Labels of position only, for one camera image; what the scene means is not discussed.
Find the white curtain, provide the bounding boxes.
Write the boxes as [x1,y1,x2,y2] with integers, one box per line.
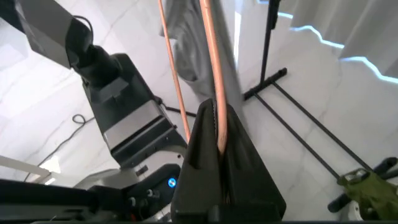
[256,0,398,84]

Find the pink clothes hanger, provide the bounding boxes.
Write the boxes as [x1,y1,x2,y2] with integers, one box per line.
[157,0,229,156]

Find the black clothes rack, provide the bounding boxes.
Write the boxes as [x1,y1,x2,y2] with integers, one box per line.
[243,0,398,213]

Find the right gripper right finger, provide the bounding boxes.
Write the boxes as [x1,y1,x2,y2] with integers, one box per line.
[221,103,287,221]

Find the black cable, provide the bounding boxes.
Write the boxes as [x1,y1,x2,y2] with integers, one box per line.
[155,96,198,119]
[23,113,96,183]

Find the green garment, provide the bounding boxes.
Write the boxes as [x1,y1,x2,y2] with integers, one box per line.
[336,167,398,222]

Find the pale grey shorts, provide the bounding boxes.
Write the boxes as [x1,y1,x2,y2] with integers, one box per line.
[159,0,247,125]

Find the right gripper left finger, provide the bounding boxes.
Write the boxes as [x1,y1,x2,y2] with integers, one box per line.
[170,98,223,221]

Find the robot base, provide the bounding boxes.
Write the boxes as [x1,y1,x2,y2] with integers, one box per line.
[0,53,189,222]

